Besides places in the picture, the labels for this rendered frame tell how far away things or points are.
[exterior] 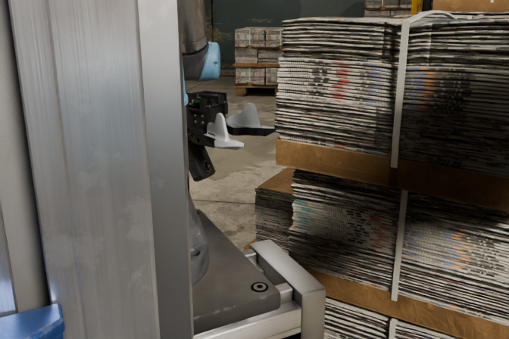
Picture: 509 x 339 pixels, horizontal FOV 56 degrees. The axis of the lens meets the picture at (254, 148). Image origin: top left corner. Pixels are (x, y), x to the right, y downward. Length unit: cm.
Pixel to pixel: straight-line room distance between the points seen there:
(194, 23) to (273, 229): 69
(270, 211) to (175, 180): 116
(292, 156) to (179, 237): 57
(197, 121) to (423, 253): 44
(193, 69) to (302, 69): 28
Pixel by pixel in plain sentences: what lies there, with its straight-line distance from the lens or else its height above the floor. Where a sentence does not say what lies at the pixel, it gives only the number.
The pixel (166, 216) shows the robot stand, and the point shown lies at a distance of 17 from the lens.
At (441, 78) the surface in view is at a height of 99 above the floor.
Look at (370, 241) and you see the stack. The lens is 78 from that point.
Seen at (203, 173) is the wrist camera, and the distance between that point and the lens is 90.
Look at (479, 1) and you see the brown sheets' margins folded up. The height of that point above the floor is 110.
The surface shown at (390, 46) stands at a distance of 66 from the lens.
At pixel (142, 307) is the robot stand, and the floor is 98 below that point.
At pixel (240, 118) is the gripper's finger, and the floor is 88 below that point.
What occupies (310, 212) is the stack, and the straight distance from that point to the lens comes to 80.
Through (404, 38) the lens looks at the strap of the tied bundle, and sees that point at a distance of 64.
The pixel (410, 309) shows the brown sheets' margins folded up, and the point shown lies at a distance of 81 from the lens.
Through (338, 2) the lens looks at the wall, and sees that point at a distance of 769.
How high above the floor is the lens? 108
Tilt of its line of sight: 16 degrees down
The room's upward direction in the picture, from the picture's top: straight up
